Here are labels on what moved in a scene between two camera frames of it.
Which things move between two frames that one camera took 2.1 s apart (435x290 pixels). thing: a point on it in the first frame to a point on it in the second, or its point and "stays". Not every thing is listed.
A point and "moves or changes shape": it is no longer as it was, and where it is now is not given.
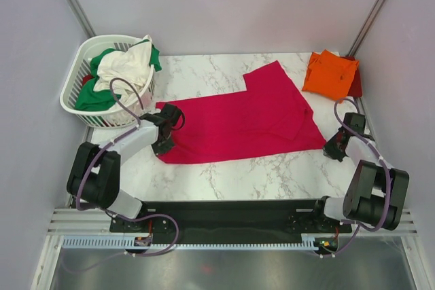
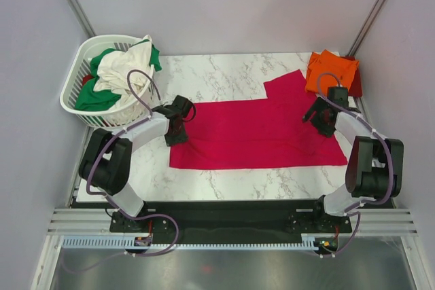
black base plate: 231,219 stays
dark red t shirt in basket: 86,78 stays
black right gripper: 329,152 to 317,105
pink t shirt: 268,117 moves or changes shape
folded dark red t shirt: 356,88 stays
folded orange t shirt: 330,75 stays
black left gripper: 159,150 to 182,138
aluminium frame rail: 73,221 stays
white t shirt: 132,64 stays
